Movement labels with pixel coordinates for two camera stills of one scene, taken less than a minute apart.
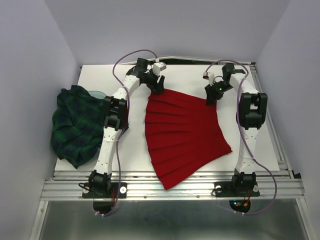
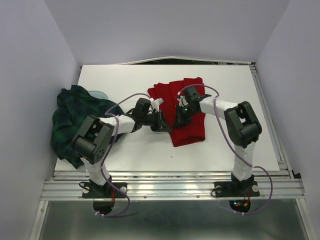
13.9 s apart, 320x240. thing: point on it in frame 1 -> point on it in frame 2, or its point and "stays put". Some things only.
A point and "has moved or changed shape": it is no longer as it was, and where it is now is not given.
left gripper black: x=157 y=88 -> x=160 y=122
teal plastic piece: x=97 y=94 stays put
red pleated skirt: x=185 y=135 has moved or changed shape
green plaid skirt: x=79 y=124 stays put
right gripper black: x=211 y=95 -> x=180 y=120
